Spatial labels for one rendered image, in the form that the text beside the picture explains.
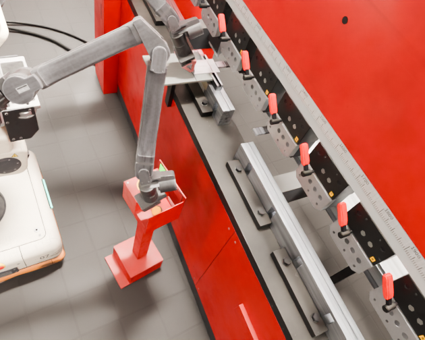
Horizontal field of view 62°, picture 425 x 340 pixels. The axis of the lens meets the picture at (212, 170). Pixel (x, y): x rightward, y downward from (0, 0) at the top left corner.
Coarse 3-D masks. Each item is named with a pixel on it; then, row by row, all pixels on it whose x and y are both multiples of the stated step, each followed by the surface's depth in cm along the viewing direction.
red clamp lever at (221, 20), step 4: (220, 16) 127; (224, 16) 128; (220, 20) 128; (224, 20) 128; (220, 24) 128; (224, 24) 128; (220, 28) 128; (224, 28) 128; (224, 32) 129; (224, 36) 129; (220, 40) 129; (224, 40) 129
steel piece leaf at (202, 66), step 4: (196, 60) 159; (200, 60) 159; (204, 60) 160; (196, 64) 157; (200, 64) 158; (204, 64) 158; (196, 68) 156; (200, 68) 156; (204, 68) 157; (208, 68) 158; (192, 72) 154; (196, 72) 154; (200, 72) 155; (204, 72) 155; (208, 72) 156; (212, 72) 157
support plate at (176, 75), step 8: (144, 56) 152; (168, 64) 153; (176, 64) 154; (168, 72) 150; (176, 72) 151; (184, 72) 152; (168, 80) 147; (176, 80) 148; (184, 80) 150; (192, 80) 151; (200, 80) 152; (208, 80) 154
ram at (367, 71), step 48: (288, 0) 100; (336, 0) 85; (384, 0) 74; (288, 48) 104; (336, 48) 88; (384, 48) 77; (336, 96) 91; (384, 96) 79; (384, 144) 82; (384, 192) 84
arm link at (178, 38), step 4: (180, 28) 135; (184, 28) 135; (172, 32) 135; (176, 32) 135; (180, 32) 135; (184, 32) 135; (172, 36) 135; (176, 36) 135; (180, 36) 135; (184, 36) 137; (188, 36) 137; (172, 40) 137; (176, 40) 136; (180, 40) 136; (184, 40) 138; (176, 44) 138; (180, 44) 138; (184, 44) 139
